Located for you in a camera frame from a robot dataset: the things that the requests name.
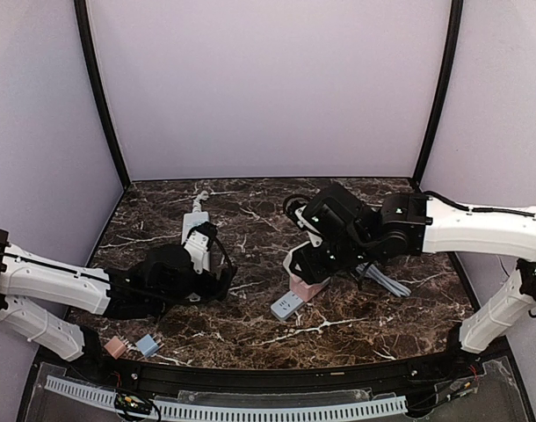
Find pink cube socket adapter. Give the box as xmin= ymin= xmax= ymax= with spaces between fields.
xmin=289 ymin=275 xmax=330 ymax=302

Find grey power cable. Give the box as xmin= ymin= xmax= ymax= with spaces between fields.
xmin=353 ymin=261 xmax=412 ymax=297

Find white cube socket adapter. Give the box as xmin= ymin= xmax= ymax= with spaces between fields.
xmin=283 ymin=245 xmax=302 ymax=280

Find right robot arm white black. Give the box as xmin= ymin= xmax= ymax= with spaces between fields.
xmin=283 ymin=184 xmax=536 ymax=353

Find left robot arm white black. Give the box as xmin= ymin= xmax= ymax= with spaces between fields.
xmin=0 ymin=222 xmax=236 ymax=362

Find blue plug adapter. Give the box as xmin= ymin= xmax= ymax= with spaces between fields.
xmin=135 ymin=334 xmax=163 ymax=358

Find pink plug adapter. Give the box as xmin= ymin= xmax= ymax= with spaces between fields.
xmin=105 ymin=336 xmax=129 ymax=360

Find white multicolour power strip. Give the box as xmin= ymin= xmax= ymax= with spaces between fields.
xmin=181 ymin=191 xmax=210 ymax=275

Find small circuit board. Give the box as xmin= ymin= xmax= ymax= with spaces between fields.
xmin=114 ymin=393 xmax=154 ymax=414

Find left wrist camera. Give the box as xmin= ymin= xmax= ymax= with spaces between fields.
xmin=183 ymin=222 xmax=218 ymax=274

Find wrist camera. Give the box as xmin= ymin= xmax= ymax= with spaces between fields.
xmin=183 ymin=222 xmax=218 ymax=274
xmin=282 ymin=193 xmax=319 ymax=235

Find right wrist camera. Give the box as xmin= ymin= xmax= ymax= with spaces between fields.
xmin=282 ymin=193 xmax=319 ymax=235

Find black front rail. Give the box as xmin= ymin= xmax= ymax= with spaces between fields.
xmin=34 ymin=342 xmax=484 ymax=397

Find slotted grey cable duct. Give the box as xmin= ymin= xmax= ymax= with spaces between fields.
xmin=44 ymin=375 xmax=408 ymax=421

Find right black frame post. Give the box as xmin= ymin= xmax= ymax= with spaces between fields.
xmin=411 ymin=0 xmax=464 ymax=190

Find black frame post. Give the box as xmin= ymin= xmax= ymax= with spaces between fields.
xmin=411 ymin=0 xmax=464 ymax=190
xmin=73 ymin=0 xmax=131 ymax=191

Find left black frame post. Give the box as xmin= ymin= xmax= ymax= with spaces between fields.
xmin=73 ymin=0 xmax=131 ymax=191

